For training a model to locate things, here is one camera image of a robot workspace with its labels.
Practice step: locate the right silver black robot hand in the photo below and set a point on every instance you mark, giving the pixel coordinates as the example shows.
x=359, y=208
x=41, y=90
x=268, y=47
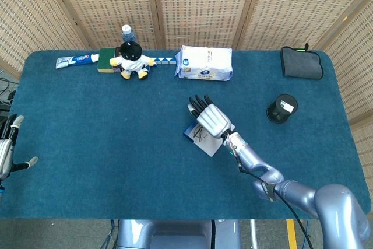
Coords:
x=211, y=119

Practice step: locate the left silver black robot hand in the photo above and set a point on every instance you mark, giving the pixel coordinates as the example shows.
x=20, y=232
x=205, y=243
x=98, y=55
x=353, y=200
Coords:
x=5, y=152

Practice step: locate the black-framed eyeglasses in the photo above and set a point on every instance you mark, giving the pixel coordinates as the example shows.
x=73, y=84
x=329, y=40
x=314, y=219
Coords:
x=201, y=136

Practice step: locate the blue and white box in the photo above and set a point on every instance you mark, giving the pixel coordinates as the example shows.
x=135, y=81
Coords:
x=208, y=145

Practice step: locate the black cylindrical container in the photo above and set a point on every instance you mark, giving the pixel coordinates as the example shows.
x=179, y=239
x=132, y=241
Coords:
x=279, y=112

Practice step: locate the white tissue pack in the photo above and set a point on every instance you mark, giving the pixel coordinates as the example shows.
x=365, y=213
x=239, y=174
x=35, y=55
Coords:
x=204, y=62

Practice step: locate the blue white snake puzzle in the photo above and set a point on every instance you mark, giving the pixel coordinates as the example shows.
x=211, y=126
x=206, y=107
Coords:
x=164, y=60

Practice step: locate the black head plush doll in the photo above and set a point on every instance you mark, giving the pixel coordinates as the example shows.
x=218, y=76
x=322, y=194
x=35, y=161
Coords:
x=132, y=62

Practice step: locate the blue carpet table mat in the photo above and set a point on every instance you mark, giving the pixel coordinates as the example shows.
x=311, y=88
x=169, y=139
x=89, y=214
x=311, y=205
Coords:
x=116, y=144

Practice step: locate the grey folded cloth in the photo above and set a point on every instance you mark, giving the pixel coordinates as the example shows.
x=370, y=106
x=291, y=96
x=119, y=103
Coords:
x=301, y=63

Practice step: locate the blue white toothpaste tube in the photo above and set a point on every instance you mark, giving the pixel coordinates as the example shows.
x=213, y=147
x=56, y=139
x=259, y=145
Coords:
x=73, y=61

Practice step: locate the bamboo folding screen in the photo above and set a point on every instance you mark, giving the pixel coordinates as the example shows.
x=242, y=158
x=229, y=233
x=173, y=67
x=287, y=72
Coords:
x=204, y=4

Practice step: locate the small dark brown box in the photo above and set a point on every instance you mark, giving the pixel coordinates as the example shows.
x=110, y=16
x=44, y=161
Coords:
x=117, y=51

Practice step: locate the clear plastic water bottle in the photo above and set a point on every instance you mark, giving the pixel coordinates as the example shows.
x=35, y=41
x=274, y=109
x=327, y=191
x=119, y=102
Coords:
x=128, y=35

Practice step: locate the green yellow sponge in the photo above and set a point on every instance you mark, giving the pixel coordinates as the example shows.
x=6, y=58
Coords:
x=106, y=59

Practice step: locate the blue-grey robot torso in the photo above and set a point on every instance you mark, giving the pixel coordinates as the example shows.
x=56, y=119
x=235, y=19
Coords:
x=175, y=234

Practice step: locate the silver metal table leg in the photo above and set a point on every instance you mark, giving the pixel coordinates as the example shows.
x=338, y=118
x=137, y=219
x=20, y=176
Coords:
x=253, y=234

